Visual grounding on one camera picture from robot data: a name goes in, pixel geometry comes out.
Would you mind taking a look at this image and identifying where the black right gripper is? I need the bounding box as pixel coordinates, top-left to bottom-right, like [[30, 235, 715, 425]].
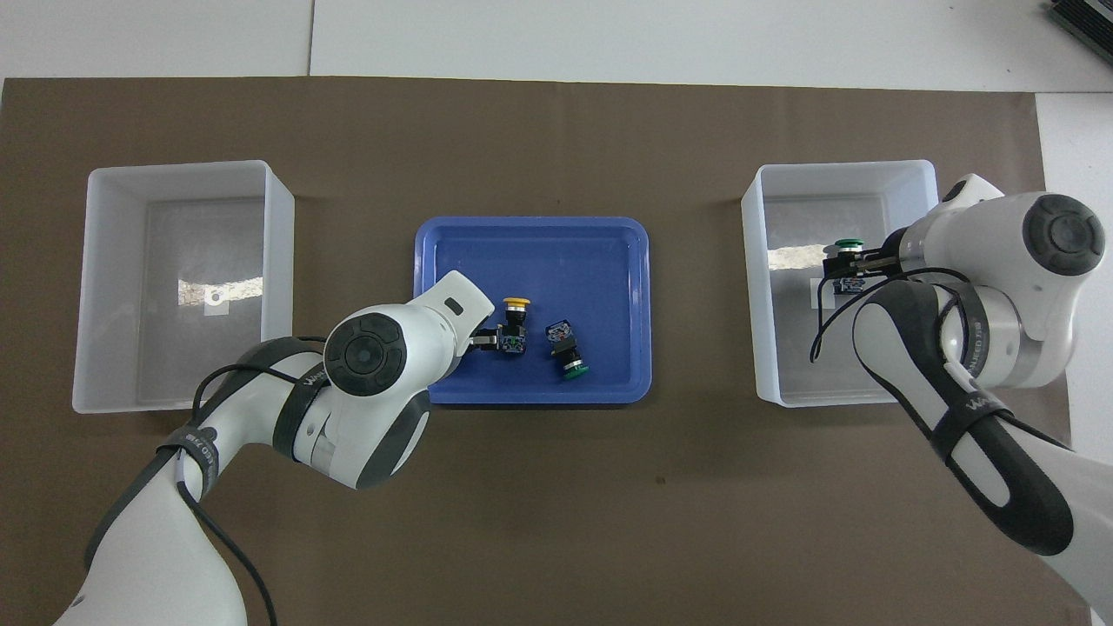
[[823, 243, 910, 279]]

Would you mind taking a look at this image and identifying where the green cap push button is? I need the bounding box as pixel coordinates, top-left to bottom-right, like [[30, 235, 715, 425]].
[[545, 320, 590, 382], [833, 238, 867, 295]]

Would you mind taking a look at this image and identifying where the yellow cap push button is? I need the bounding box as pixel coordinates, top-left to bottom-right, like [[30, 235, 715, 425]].
[[496, 296, 532, 356]]

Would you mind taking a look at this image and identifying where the blue plastic tray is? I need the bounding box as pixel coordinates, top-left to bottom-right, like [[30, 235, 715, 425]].
[[410, 216, 653, 406]]

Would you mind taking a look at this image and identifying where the translucent white plastic box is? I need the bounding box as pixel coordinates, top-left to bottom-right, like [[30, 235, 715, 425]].
[[71, 160, 296, 415], [741, 160, 964, 409]]

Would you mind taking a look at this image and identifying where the brown paper table mat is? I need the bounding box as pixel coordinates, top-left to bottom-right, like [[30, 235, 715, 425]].
[[0, 77, 1092, 626]]

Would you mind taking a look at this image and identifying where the grey ribbed metal device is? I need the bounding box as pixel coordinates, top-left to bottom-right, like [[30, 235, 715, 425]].
[[1046, 0, 1113, 55]]

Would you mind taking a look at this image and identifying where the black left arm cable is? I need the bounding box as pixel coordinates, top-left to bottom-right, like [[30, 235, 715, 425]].
[[177, 335, 331, 626]]

